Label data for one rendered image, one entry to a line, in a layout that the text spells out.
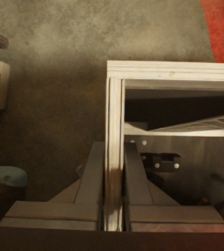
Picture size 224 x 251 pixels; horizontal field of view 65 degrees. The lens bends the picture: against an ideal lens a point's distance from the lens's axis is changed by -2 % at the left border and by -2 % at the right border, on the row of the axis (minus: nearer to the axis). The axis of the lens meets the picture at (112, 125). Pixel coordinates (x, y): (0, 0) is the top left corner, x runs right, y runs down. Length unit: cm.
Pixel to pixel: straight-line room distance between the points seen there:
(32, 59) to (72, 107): 37
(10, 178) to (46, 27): 94
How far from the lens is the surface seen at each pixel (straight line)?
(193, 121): 40
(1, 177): 48
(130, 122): 90
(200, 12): 129
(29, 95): 119
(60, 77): 113
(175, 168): 93
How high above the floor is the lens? 107
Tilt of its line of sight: 84 degrees down
